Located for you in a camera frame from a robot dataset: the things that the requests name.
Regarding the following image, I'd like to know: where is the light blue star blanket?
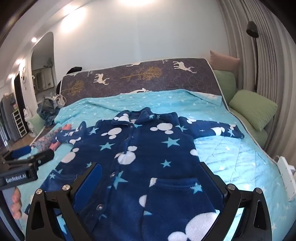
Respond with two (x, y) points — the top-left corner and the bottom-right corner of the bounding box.
(18, 89), (296, 241)

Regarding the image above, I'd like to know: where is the black floor lamp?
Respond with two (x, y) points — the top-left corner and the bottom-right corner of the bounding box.
(246, 21), (259, 93)

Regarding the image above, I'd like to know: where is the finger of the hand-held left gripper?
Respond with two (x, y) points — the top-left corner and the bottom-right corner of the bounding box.
(14, 149), (55, 168)
(3, 145), (32, 160)

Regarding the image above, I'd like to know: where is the person's left hand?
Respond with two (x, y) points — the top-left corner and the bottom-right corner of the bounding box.
(10, 186), (23, 220)

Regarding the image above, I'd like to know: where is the flat green pillow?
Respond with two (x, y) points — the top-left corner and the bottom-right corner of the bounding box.
(213, 70), (237, 105)

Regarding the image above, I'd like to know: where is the plump green pillow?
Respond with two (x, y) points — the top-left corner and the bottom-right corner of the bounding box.
(228, 90), (278, 132)

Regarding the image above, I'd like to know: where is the white cat figure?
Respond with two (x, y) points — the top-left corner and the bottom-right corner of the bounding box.
(23, 108), (34, 135)

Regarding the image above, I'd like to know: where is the white power strip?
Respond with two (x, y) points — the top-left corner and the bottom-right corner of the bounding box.
(276, 156), (296, 202)

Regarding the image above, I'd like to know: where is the grey pleated curtain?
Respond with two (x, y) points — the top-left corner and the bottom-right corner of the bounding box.
(220, 0), (296, 181)

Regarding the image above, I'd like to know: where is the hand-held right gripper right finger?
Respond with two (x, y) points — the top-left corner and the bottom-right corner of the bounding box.
(198, 162), (272, 241)

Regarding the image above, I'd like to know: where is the grey cabinet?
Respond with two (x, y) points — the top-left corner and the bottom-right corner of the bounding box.
(0, 94), (16, 143)

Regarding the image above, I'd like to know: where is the folded floral cloth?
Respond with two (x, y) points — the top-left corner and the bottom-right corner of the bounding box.
(31, 130), (63, 150)

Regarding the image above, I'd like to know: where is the navy fleece pajama top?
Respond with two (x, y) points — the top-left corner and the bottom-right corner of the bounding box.
(47, 107), (245, 241)

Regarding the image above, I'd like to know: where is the framed wall mirror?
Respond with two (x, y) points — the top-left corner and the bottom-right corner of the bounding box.
(35, 67), (55, 91)

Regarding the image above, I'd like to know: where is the green seat cushion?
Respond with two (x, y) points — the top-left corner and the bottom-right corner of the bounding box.
(29, 115), (45, 135)

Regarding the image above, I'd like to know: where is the folded pink cloth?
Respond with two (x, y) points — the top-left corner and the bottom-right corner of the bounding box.
(50, 124), (72, 151)

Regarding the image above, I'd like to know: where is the pink pillow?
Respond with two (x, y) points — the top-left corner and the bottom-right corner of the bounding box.
(209, 50), (241, 72)

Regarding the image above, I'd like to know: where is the pile of denim clothes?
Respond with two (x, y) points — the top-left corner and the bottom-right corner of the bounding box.
(36, 94), (67, 127)

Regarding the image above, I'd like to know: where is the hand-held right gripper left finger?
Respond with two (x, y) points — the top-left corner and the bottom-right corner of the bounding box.
(25, 162), (103, 241)

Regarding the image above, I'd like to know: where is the white shelf rack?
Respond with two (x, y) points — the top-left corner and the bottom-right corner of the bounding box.
(11, 110), (27, 138)

